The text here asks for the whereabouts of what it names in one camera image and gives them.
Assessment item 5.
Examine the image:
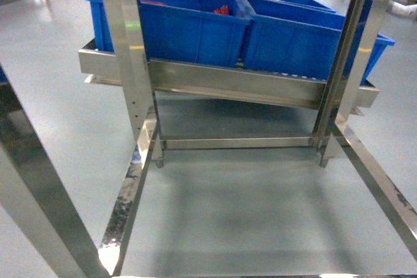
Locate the stainless steel flow rack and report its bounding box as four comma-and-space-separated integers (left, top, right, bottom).
78, 0, 416, 277

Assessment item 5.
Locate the large blue plastic bin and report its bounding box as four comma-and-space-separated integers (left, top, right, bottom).
241, 0, 345, 80

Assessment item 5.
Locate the blue bin behind left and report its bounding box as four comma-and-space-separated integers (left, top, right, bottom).
86, 0, 251, 68

